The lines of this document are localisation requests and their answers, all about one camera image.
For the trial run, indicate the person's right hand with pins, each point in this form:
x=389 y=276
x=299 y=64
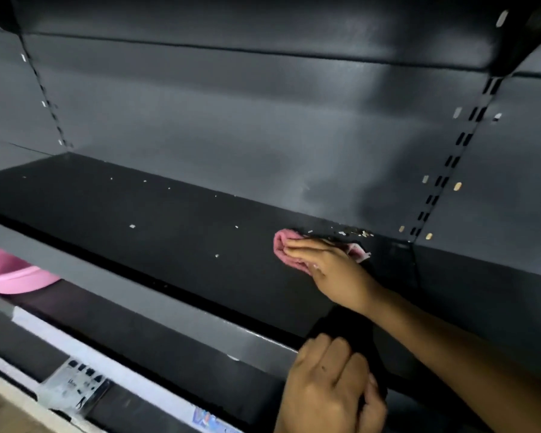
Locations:
x=338 y=275

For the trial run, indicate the person's left hand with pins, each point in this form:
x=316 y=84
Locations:
x=324 y=392

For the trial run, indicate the person's left thumb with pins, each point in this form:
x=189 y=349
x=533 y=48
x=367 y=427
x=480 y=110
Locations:
x=373 y=405

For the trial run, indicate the person's right fingers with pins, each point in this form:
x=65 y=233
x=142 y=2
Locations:
x=304 y=250

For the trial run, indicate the pink cleaning cloth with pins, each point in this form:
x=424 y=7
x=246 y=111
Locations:
x=282 y=242

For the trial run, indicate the black plastic bag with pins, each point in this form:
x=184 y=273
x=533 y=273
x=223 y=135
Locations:
x=351 y=326

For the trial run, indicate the person's right forearm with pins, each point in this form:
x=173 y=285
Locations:
x=455 y=365

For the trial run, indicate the black metal shelf board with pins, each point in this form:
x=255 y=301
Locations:
x=162 y=229

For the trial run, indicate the dark grey shelf back panel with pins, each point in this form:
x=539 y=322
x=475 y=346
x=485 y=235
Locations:
x=252 y=108

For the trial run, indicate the blue price label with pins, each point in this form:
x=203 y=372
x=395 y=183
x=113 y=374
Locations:
x=207 y=421

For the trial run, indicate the scattered debris bits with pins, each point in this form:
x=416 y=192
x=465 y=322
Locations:
x=132 y=226

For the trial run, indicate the black lower shelf board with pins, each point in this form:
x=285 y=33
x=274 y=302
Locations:
x=162 y=356

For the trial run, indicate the slotted shelf upright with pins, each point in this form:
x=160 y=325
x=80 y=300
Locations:
x=460 y=139
x=45 y=94

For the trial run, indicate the grey price label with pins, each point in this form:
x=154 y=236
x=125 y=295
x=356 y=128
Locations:
x=74 y=387

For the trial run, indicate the grey shelf price rail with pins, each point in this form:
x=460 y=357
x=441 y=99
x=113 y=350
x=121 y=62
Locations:
x=117 y=284

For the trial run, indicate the white shelf price rail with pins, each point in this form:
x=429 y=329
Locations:
x=133 y=379

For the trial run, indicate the black shelf bracket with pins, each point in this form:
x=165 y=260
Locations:
x=523 y=35

